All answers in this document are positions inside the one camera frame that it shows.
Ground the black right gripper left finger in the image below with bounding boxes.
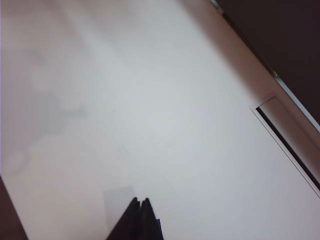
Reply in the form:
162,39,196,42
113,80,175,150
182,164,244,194
106,197,141,240

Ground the white cable slot cover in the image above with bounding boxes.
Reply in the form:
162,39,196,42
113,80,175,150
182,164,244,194
250,96,320,198

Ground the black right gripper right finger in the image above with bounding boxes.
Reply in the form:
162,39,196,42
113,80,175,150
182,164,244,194
139,197,164,240

